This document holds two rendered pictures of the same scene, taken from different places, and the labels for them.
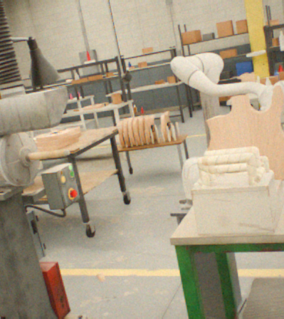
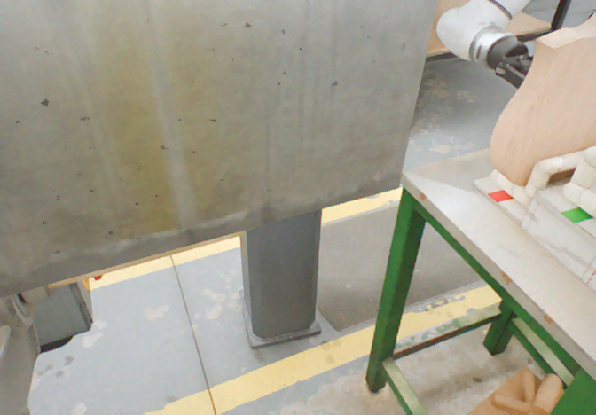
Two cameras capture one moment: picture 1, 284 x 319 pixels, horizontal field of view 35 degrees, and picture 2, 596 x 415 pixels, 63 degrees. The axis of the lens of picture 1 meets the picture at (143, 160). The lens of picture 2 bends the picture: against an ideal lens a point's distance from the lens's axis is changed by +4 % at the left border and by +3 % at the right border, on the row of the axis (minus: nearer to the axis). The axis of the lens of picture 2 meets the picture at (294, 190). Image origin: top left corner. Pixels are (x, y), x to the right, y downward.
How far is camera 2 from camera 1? 174 cm
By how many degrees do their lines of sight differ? 49
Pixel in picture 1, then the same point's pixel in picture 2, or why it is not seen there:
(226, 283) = (398, 313)
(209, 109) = not seen: outside the picture
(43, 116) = (371, 131)
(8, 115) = (45, 154)
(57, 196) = (59, 309)
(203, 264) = (291, 270)
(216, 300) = (299, 311)
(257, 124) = not seen: outside the picture
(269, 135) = not seen: outside the picture
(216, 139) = (552, 92)
